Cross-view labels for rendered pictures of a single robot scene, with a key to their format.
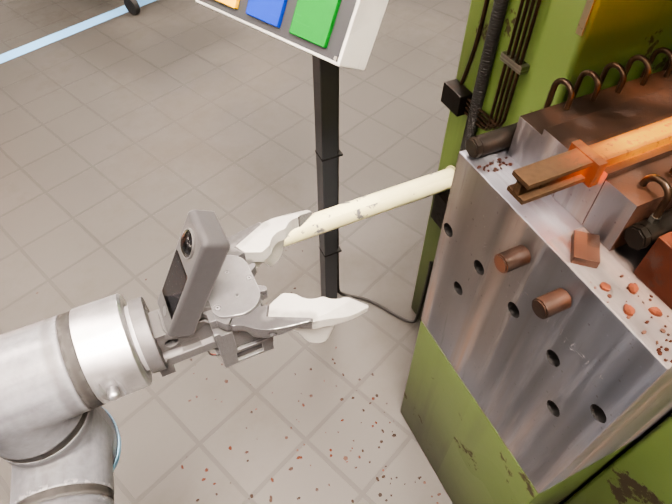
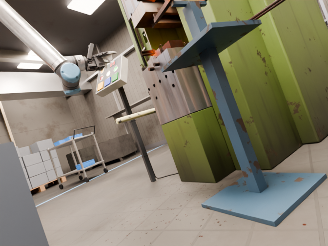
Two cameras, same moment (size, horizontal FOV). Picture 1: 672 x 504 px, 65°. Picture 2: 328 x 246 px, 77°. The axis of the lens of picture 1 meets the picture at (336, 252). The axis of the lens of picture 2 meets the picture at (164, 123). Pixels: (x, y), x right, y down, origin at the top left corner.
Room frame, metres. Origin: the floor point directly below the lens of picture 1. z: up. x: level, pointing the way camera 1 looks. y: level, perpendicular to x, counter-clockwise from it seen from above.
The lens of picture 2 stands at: (-1.03, 0.03, 0.44)
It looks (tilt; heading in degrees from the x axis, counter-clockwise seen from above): 1 degrees up; 352
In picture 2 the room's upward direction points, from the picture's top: 20 degrees counter-clockwise
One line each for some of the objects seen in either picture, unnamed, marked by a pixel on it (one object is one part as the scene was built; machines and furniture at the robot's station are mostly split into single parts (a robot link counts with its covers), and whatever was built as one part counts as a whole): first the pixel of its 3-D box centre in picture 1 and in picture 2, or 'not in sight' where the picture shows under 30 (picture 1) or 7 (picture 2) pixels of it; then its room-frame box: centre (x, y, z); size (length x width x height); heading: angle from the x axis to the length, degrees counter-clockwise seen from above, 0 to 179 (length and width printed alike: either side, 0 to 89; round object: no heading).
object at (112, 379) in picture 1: (117, 348); (79, 62); (0.24, 0.20, 0.98); 0.10 x 0.05 x 0.09; 25
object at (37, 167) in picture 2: not in sight; (28, 170); (4.83, 2.94, 0.62); 1.25 x 0.83 x 1.23; 139
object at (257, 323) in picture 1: (267, 312); (101, 55); (0.27, 0.06, 0.99); 0.09 x 0.05 x 0.02; 83
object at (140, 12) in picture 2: not in sight; (159, 14); (0.59, -0.48, 1.32); 0.42 x 0.20 x 0.10; 115
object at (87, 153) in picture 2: not in sight; (89, 157); (6.13, 1.73, 0.35); 1.05 x 0.84 x 0.71; 137
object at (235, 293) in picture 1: (205, 318); (93, 62); (0.28, 0.13, 0.97); 0.12 x 0.08 x 0.09; 115
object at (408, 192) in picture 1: (364, 207); (139, 114); (0.77, -0.06, 0.62); 0.44 x 0.05 x 0.05; 115
